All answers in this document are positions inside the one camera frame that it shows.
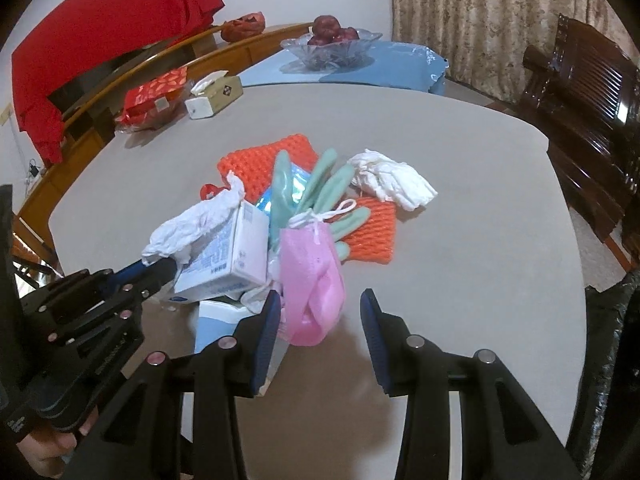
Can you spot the person's left hand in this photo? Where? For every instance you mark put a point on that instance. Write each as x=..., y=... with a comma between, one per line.
x=45, y=452

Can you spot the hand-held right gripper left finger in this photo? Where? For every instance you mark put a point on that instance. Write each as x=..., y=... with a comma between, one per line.
x=265, y=337

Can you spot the shiny blue packet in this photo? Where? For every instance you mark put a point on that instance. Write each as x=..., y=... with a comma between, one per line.
x=300, y=182

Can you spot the red apple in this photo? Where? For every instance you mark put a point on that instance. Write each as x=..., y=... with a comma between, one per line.
x=349, y=34
x=318, y=40
x=327, y=26

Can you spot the red cloth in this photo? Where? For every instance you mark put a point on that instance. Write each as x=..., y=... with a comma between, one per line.
x=100, y=25

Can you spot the dark wooden chair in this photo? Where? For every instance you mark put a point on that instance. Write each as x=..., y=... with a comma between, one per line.
x=585, y=110

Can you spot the tissue box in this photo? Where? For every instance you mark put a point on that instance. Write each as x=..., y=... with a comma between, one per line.
x=215, y=97

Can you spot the orange foam fruit net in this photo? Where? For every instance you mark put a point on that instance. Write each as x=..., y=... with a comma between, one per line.
x=250, y=160
x=372, y=240

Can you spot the patterned beige curtain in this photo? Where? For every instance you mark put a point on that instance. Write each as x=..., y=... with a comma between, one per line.
x=475, y=20

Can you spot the white plastic bag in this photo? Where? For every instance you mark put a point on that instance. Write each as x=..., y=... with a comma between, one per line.
x=190, y=225

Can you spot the crumpled white tissue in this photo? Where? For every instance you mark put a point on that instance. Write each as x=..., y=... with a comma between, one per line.
x=395, y=180

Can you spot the blue toothpaste tube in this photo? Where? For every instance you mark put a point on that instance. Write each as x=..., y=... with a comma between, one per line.
x=215, y=320

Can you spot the red snack packet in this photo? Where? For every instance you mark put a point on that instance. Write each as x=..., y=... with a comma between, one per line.
x=150, y=92

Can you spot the teal rubber glove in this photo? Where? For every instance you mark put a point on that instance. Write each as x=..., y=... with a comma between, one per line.
x=327, y=180
x=280, y=190

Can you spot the white paper carton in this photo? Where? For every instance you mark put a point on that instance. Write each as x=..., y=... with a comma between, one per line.
x=235, y=255

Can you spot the wooden sideboard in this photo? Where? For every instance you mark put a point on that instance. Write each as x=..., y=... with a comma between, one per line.
x=45, y=195

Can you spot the glass fruit bowl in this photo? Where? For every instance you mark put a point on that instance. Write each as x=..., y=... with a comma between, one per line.
x=325, y=57

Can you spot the red plastic scrap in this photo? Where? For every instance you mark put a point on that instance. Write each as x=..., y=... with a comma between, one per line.
x=209, y=192

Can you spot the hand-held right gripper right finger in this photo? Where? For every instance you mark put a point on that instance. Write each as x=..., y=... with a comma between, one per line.
x=372, y=337

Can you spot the pink mesh bag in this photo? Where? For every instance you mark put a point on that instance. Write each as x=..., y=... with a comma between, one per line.
x=310, y=285

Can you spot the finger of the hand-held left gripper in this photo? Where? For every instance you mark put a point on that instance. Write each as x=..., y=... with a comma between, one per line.
x=112, y=317
x=132, y=271

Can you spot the blue cloth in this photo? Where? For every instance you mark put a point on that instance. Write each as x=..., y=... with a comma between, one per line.
x=400, y=65

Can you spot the black trash bin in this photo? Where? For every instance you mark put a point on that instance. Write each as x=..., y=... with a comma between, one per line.
x=610, y=360

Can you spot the red plastic bag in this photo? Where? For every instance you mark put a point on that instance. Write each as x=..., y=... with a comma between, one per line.
x=242, y=27

